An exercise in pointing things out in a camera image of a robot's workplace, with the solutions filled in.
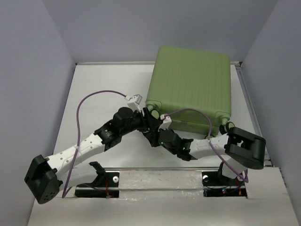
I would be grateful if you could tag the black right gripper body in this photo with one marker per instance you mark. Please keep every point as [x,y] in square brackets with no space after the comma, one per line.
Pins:
[174,151]

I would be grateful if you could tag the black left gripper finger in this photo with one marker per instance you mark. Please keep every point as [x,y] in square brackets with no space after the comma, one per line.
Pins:
[147,117]
[151,125]

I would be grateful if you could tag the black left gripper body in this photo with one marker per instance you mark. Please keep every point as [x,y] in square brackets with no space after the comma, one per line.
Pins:
[137,123]

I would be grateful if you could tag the green hard-shell suitcase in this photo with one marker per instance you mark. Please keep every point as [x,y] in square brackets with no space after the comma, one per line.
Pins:
[193,87]

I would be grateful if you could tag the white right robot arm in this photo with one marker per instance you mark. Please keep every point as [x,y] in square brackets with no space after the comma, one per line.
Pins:
[238,150]

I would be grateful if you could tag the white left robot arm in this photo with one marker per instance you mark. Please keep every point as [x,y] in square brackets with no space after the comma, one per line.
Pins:
[48,176]

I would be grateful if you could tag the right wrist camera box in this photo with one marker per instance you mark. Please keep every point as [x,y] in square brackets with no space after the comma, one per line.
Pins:
[166,122]

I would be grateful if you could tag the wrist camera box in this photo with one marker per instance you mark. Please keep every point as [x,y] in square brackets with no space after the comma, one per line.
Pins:
[166,122]
[134,101]

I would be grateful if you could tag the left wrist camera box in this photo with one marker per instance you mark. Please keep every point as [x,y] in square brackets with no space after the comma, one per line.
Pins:
[134,101]

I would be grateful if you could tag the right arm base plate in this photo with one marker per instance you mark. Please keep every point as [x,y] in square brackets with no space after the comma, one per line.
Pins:
[213,186]

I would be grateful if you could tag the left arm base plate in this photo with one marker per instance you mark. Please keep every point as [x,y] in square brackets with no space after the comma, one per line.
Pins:
[106,187]

